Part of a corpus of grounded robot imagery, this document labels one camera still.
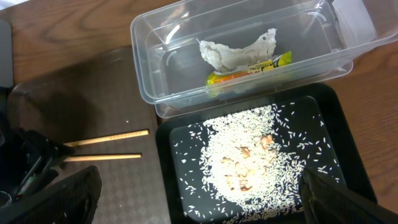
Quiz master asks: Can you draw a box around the clear plastic waste bin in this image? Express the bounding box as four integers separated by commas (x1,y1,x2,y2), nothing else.
130,0,397,118

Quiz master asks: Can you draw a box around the dark brown serving tray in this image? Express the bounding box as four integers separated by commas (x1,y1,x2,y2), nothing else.
6,47,170,223

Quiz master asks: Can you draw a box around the spilled rice pile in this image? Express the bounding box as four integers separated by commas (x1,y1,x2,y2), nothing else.
172,101,341,224

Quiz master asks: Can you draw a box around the grey plastic dishwasher rack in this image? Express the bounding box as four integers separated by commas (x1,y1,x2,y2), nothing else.
0,19,14,88

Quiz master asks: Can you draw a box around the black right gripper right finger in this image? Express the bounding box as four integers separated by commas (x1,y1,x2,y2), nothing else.
299,169,397,224

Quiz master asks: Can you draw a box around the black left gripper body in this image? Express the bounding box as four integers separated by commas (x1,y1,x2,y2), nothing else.
1,128,75,207

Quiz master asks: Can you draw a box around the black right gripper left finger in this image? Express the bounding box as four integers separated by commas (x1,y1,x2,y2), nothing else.
1,166,102,224

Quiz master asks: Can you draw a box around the black waste tray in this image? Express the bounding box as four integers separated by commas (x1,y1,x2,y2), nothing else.
155,83,377,224

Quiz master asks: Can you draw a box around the wooden chopstick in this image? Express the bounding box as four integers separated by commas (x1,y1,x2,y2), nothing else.
64,129,149,147
63,154,142,162

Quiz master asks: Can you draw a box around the crumpled white tissue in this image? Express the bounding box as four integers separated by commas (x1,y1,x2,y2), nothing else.
198,28,277,73

